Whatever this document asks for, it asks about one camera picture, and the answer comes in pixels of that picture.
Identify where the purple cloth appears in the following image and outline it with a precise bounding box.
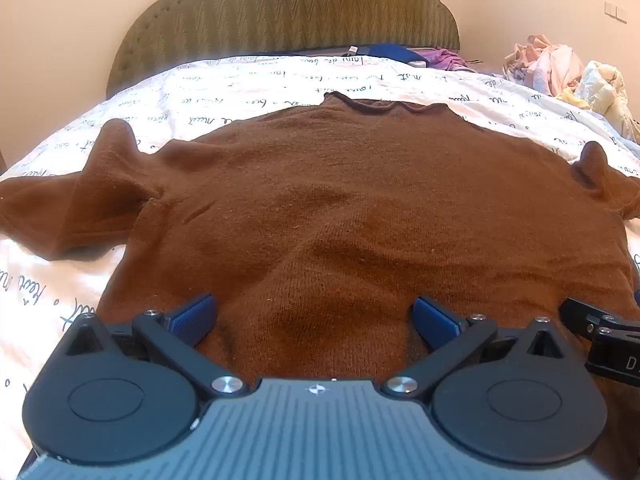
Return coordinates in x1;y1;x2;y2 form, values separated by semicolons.
415;46;477;72

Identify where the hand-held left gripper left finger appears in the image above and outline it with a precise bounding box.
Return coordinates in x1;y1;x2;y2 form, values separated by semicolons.
60;294;251;399

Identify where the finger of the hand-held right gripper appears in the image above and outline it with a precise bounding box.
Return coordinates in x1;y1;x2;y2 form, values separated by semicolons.
559;297;640;342

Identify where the white script printed blanket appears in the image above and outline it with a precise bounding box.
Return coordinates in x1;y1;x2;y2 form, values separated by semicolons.
0;52;640;480

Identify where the brown knit sweater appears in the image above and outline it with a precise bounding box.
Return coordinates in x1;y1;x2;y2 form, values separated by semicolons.
0;91;640;386

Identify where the green upholstered headboard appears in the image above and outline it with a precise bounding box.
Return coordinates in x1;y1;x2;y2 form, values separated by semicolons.
106;0;461;99

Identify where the blue cloth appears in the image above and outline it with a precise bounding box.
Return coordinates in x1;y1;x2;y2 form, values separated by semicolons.
367;44;427;64

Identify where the yellow cloth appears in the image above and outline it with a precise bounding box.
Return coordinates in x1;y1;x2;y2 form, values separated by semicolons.
556;91;592;110

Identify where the pink clothes pile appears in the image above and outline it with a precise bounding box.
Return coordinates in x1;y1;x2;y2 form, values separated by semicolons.
501;34;587;97

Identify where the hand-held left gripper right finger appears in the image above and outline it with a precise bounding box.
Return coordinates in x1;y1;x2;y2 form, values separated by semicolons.
381;295;583;401

